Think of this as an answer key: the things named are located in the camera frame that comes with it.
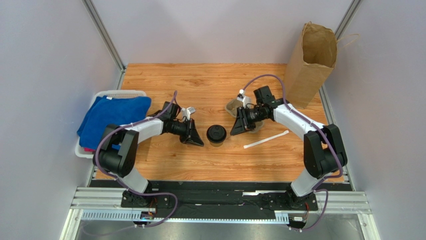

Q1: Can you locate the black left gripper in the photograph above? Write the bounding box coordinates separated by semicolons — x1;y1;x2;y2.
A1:
169;118;204;147

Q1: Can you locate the brown paper coffee cup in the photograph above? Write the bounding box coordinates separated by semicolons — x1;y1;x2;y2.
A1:
209;140;224;148

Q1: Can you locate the black plastic cup lid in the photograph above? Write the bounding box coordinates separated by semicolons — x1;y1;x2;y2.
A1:
206;124;227;141

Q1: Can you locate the grey pulp cup carrier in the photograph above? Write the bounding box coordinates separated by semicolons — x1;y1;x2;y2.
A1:
225;99;264;134

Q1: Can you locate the brown paper bag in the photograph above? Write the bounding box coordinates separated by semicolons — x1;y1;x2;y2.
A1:
283;22;340;109

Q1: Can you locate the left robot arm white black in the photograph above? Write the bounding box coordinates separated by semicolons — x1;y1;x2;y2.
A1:
93;101;204;198

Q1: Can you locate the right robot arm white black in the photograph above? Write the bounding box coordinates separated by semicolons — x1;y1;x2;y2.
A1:
230;86;348;208

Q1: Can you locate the white paper wrapped straw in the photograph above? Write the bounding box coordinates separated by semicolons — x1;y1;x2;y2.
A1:
243;130;290;149

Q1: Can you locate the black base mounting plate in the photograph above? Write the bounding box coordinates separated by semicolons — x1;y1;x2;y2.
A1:
89;179;354;221

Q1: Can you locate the blue folded cloth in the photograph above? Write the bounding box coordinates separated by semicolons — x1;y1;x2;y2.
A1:
77;95;152;151

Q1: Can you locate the pink cloth in basket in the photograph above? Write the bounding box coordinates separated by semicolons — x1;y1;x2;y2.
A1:
83;147;96;153

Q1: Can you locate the white plastic basket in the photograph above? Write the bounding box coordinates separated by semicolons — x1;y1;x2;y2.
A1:
74;89;147;159

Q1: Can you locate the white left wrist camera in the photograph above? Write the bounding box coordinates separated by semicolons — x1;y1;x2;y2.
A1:
181;106;196;122

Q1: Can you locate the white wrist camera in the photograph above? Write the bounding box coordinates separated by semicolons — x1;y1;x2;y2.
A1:
181;106;196;122
236;89;251;107

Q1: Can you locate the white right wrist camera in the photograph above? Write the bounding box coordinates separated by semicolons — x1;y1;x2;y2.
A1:
236;89;251;107

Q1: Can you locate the aluminium frame rail front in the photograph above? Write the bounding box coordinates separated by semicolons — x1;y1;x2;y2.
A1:
60;187;380;240

